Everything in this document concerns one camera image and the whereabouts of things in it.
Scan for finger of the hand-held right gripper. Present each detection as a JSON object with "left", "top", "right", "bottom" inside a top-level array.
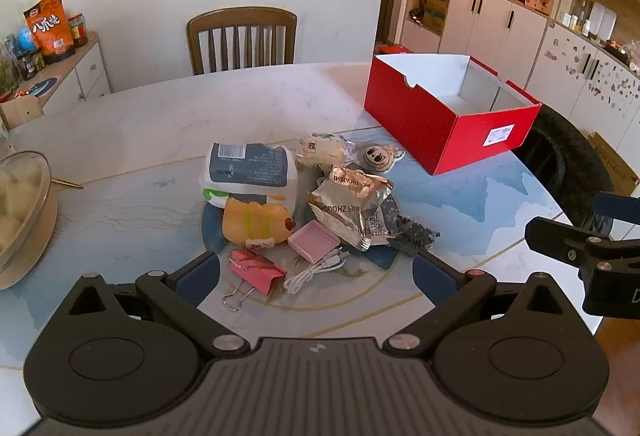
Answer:
[
  {"left": 525, "top": 216, "right": 608, "bottom": 267},
  {"left": 587, "top": 192, "right": 640, "bottom": 238}
]

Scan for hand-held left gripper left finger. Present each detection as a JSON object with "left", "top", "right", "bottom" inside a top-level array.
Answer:
[{"left": 62, "top": 251, "right": 252, "bottom": 359}]

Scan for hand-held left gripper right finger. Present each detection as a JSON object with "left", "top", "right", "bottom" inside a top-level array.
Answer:
[{"left": 384, "top": 251, "right": 576, "bottom": 359}]

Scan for yellow squishy animal toy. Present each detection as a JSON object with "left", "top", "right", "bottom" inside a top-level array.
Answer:
[{"left": 222, "top": 197, "right": 296, "bottom": 251}]

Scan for white cable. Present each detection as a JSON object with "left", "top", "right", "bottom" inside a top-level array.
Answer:
[{"left": 283, "top": 250, "right": 351, "bottom": 295}]

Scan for pink ridged case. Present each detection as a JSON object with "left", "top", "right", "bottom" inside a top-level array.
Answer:
[{"left": 287, "top": 221, "right": 343, "bottom": 265}]

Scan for tissue paper pack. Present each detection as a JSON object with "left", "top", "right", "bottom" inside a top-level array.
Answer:
[{"left": 199, "top": 142, "right": 299, "bottom": 208}]

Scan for doll face keychain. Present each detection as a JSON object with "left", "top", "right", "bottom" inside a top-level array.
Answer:
[{"left": 361, "top": 143, "right": 404, "bottom": 177}]

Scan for red cardboard box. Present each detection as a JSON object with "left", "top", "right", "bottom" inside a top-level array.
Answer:
[{"left": 363, "top": 53, "right": 543, "bottom": 176}]

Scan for clear bread packet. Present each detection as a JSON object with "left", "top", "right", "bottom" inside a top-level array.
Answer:
[{"left": 295, "top": 132, "right": 357, "bottom": 168}]

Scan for marble desktop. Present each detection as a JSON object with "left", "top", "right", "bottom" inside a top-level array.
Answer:
[{"left": 0, "top": 61, "right": 607, "bottom": 422}]

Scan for brown cardboard box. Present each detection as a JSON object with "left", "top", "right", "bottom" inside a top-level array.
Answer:
[{"left": 585, "top": 131, "right": 640, "bottom": 198}]

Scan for dark gold-speckled packet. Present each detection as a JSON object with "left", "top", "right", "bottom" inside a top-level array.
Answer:
[{"left": 385, "top": 215, "right": 439, "bottom": 258}]

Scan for pink binder clip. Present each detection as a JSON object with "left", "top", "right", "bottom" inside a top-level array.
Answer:
[{"left": 222, "top": 250, "right": 287, "bottom": 312}]

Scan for black padded chair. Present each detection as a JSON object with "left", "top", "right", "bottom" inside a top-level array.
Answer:
[{"left": 512, "top": 103, "right": 614, "bottom": 229}]

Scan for sticker-covered white cabinet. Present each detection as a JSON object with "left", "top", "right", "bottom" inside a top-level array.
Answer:
[{"left": 525, "top": 23, "right": 640, "bottom": 152}]

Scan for bowl with glass lid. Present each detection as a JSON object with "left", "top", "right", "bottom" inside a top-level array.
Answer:
[{"left": 0, "top": 151, "right": 59, "bottom": 290}]

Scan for white storage containers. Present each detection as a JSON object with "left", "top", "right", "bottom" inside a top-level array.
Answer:
[{"left": 589, "top": 1, "right": 619, "bottom": 38}]

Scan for white sideboard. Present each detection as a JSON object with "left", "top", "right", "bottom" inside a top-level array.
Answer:
[{"left": 0, "top": 32, "right": 112, "bottom": 132}]

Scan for wooden chair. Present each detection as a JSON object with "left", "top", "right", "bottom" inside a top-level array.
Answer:
[{"left": 186, "top": 6, "right": 298, "bottom": 77}]

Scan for small wooden box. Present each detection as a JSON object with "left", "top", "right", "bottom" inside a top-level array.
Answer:
[{"left": 0, "top": 97, "right": 44, "bottom": 131}]

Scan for round blue pad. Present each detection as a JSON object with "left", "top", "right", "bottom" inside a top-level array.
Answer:
[{"left": 22, "top": 76, "right": 59, "bottom": 98}]

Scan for printed cardboard box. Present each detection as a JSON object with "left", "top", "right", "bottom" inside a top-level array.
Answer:
[{"left": 421, "top": 0, "right": 452, "bottom": 35}]

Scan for dark jars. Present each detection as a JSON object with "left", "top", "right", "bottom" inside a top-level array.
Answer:
[{"left": 15, "top": 48, "right": 47, "bottom": 80}]

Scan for red jar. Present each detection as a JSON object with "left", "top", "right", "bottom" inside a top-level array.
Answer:
[{"left": 67, "top": 13, "right": 89, "bottom": 48}]

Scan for orange snack bag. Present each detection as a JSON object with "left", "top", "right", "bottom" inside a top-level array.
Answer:
[{"left": 23, "top": 0, "right": 76, "bottom": 64}]

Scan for small blue globe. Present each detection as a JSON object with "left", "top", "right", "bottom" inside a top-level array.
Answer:
[{"left": 15, "top": 27, "right": 37, "bottom": 54}]

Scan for white cabinet with black handles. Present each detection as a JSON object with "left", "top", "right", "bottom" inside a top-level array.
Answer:
[{"left": 400, "top": 0, "right": 551, "bottom": 63}]

